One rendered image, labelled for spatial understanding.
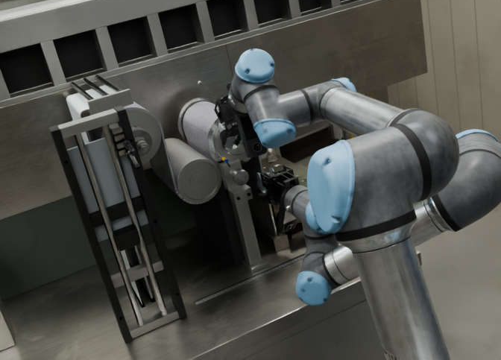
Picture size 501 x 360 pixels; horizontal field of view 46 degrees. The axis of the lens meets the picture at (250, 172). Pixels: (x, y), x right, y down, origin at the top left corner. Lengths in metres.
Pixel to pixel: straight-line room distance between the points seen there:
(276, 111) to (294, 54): 0.80
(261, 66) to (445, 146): 0.47
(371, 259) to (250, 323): 0.64
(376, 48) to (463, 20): 2.26
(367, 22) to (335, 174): 1.34
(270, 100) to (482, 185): 0.43
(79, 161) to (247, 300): 0.53
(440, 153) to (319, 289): 0.52
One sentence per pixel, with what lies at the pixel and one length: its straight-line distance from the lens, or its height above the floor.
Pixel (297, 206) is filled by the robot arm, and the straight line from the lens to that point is 1.36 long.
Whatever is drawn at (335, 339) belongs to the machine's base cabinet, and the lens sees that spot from 1.56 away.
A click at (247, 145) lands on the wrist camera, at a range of 1.32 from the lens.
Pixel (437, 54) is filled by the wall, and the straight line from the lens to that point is 4.54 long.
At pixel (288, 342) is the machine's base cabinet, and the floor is 0.80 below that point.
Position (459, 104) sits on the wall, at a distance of 4.53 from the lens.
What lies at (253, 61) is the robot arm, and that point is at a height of 1.49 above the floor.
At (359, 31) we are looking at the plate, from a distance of 2.06.
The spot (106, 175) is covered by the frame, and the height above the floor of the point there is 1.30.
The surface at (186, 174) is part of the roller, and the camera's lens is 1.50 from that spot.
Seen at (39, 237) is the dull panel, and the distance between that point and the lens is 1.83.
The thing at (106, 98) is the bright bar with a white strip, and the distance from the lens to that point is 1.38.
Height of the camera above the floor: 1.71
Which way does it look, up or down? 21 degrees down
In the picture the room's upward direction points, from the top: 13 degrees counter-clockwise
